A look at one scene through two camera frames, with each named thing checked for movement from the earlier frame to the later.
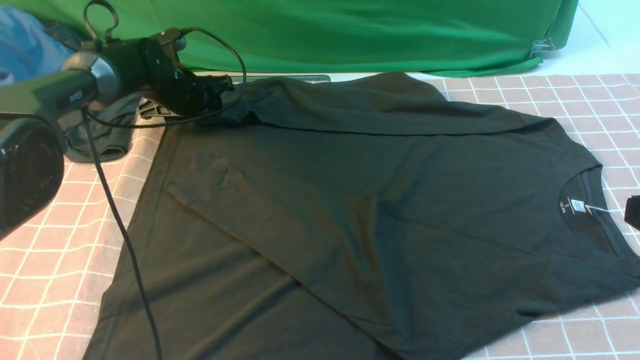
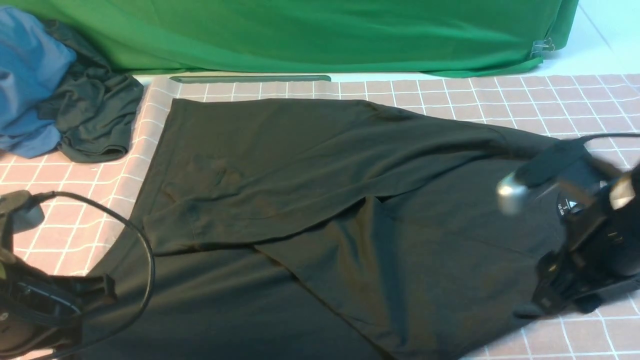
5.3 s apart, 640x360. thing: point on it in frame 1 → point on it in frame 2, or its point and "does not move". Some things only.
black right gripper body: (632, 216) → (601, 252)
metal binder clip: (539, 46) does not move
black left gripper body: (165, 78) → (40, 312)
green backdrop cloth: (326, 37) does not move
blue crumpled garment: (27, 50) does not move
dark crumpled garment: (113, 122) does not move
